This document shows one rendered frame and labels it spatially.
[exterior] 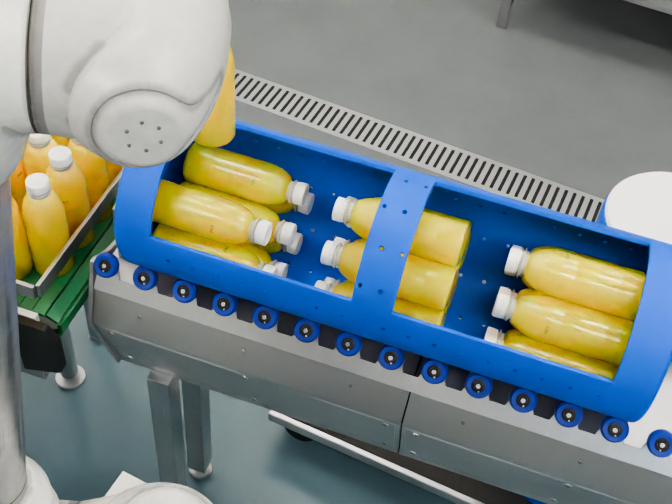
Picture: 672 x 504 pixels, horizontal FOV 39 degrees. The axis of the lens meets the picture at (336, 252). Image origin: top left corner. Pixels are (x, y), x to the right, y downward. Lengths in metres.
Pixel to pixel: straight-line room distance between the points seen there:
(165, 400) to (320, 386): 0.44
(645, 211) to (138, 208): 0.92
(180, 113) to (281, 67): 3.07
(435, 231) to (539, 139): 2.13
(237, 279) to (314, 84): 2.19
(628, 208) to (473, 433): 0.52
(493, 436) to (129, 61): 1.14
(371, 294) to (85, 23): 0.86
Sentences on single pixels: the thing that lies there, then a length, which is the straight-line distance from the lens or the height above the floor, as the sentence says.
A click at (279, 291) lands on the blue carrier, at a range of 1.50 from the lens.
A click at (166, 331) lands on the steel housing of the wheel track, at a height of 0.87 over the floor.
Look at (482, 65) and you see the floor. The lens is 3.87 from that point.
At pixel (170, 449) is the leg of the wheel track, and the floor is 0.37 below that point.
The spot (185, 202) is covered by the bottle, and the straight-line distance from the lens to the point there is 1.56.
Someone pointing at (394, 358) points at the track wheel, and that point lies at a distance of 1.60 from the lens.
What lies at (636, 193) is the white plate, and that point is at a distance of 1.89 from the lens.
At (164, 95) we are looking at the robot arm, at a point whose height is 1.84.
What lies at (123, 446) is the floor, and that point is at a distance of 2.63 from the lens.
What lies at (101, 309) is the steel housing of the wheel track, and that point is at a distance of 1.78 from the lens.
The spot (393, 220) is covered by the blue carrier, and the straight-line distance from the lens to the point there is 1.44.
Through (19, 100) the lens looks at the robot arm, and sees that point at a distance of 0.71.
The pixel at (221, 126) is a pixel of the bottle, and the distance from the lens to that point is 1.48.
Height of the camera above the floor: 2.25
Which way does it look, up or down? 48 degrees down
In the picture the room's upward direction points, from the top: 6 degrees clockwise
